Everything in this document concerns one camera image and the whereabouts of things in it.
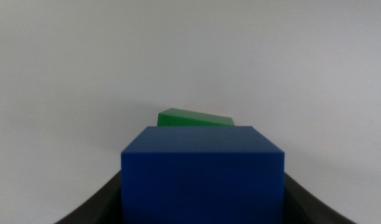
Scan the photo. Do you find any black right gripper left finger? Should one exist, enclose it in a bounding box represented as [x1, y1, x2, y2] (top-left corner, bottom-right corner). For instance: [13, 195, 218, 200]
[55, 170, 122, 224]

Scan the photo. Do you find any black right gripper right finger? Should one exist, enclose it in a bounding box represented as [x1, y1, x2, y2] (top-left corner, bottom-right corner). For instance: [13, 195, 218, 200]
[283, 173, 358, 224]

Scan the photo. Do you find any blue cube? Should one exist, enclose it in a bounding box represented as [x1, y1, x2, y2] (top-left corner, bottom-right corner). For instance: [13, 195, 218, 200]
[120, 125, 286, 224]

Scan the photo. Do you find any green cube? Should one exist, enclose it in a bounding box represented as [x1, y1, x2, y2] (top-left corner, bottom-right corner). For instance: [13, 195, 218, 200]
[156, 107, 236, 128]

